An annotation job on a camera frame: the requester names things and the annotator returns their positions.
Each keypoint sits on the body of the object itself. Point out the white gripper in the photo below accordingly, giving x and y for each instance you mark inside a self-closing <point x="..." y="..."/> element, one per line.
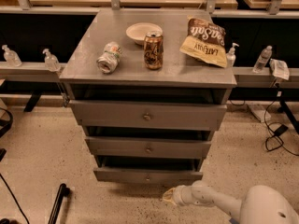
<point x="178" y="196"/>

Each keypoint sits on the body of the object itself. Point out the grey bottom drawer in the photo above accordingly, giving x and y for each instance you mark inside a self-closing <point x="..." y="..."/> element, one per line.
<point x="141" y="170"/>

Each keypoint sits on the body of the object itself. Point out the grey drawer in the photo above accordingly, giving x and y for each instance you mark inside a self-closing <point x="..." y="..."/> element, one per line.
<point x="141" y="170"/>
<point x="147" y="143"/>
<point x="148" y="115"/>

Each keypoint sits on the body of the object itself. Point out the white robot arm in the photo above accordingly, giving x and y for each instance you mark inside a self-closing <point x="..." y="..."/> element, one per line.
<point x="260" y="205"/>

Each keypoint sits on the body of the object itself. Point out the grey middle drawer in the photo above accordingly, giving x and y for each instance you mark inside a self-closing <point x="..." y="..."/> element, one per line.
<point x="147" y="143"/>

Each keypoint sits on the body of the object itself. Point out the grey top drawer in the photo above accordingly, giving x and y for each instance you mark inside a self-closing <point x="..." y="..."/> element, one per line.
<point x="148" y="115"/>

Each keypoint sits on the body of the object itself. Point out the grey drawer cabinet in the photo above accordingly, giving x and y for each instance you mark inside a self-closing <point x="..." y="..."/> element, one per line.
<point x="181" y="79"/>

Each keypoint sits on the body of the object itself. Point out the black pole on floor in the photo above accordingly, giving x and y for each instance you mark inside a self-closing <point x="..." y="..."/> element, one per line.
<point x="63" y="192"/>

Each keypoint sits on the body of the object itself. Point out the crushed silver can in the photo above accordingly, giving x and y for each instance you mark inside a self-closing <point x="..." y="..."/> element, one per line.
<point x="110" y="58"/>

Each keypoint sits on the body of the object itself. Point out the white pump bottle right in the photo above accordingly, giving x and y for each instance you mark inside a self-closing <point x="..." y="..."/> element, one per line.
<point x="230" y="55"/>

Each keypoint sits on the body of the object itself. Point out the brown soda can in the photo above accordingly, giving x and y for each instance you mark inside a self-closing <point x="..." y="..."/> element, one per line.
<point x="153" y="50"/>

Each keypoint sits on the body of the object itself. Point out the brown chip bag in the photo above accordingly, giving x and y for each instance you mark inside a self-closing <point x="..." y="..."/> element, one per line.
<point x="205" y="41"/>

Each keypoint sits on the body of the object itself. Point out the white paper bowl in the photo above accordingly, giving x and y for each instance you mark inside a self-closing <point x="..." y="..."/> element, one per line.
<point x="138" y="31"/>

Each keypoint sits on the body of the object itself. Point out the crumpled white paper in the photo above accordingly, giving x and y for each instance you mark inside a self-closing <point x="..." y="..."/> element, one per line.
<point x="279" y="69"/>

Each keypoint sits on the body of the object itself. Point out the clear water bottle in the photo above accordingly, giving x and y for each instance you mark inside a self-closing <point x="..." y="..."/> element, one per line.
<point x="263" y="59"/>

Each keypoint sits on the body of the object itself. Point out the black chair base left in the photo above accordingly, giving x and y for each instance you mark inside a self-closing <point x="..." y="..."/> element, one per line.
<point x="5" y="126"/>

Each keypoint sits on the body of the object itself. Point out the clear sanitizer bottle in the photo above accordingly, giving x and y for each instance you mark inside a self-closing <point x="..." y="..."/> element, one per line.
<point x="51" y="61"/>
<point x="11" y="56"/>

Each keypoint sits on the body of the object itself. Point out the clear sanitizer bottle far left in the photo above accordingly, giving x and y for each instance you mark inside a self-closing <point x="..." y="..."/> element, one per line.
<point x="11" y="56"/>

